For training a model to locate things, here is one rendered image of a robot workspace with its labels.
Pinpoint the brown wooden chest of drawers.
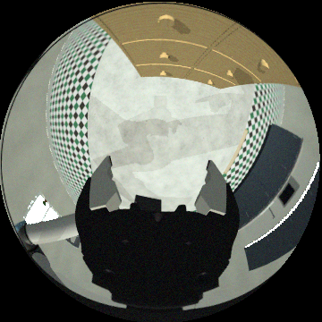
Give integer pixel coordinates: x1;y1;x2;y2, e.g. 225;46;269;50
93;17;301;88

